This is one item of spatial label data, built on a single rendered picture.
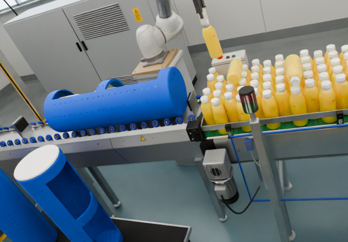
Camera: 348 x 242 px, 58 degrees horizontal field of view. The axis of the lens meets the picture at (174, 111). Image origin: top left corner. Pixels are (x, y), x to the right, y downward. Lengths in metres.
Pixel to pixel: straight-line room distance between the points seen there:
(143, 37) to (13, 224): 1.61
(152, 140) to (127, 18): 1.90
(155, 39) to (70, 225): 1.37
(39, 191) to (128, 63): 2.24
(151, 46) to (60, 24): 1.91
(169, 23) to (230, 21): 2.26
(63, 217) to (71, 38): 2.50
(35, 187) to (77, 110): 0.49
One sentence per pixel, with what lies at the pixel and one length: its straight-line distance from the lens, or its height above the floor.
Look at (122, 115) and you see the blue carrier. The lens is 1.82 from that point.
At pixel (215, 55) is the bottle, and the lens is 1.72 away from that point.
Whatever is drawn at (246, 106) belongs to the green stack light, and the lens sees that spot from 1.28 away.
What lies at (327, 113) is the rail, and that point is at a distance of 1.55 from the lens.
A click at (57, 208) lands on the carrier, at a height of 0.77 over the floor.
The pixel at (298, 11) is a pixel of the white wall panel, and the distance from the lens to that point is 4.40.
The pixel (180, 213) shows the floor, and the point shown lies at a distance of 2.59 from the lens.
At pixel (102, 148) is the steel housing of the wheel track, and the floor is 0.84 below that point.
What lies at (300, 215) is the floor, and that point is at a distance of 2.37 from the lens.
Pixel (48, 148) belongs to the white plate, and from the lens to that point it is 2.02.
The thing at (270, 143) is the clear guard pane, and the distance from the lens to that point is 1.57.
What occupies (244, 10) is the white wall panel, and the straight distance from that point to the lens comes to 4.45.
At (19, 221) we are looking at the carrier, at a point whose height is 0.54.
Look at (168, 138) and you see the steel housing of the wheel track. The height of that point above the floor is 0.87.
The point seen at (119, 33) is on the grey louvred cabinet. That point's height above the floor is 0.99.
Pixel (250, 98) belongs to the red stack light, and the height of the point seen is 1.23.
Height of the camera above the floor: 1.93
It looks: 32 degrees down
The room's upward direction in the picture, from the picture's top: 23 degrees counter-clockwise
